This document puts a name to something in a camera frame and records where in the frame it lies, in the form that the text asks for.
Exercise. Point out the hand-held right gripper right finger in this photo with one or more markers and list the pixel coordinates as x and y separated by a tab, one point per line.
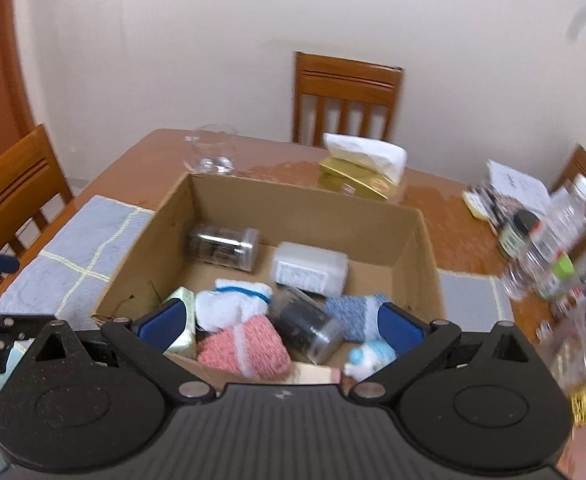
403	325

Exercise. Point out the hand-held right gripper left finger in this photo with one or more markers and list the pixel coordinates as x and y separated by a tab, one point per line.
165	322

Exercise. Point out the green tissue pack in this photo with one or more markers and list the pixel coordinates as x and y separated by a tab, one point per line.
189	345

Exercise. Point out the pink knitted sock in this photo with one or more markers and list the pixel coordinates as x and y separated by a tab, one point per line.
248	347

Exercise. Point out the clear jar with metal lid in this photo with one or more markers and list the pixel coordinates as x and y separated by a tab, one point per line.
223	247

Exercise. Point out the clear container of brown balls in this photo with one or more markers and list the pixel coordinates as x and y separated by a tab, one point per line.
308	327

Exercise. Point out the white plastic container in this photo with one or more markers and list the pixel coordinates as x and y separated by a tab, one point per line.
308	267

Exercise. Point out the cardboard box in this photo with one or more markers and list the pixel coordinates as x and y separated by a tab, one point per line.
298	210

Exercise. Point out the blue knitted sock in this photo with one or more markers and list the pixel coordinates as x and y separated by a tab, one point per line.
353	315

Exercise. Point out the white sock with blue stripe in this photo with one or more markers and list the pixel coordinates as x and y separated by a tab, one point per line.
223	307

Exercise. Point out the blue-grey checked table cloth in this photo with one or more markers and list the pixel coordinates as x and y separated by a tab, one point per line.
63	255

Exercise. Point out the wooden chair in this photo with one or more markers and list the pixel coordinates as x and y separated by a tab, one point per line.
18	175
345	82
580	165

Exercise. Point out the glass jar with black lid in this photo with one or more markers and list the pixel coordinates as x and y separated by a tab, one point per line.
518	235

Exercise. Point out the gold tissue box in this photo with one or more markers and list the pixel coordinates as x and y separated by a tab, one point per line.
353	177

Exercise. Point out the small jar with green lid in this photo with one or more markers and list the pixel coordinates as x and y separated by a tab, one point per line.
560	270

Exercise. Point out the clear glass pitcher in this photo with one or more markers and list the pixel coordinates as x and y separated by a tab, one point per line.
213	162

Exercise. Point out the clear plastic container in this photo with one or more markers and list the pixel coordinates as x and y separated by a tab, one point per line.
573	350

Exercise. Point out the clear plastic water bottle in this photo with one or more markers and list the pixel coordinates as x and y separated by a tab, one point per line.
553	240

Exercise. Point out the stack of papers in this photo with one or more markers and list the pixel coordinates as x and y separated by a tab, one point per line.
515	182

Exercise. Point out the gold garland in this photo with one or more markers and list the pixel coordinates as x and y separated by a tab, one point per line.
582	405

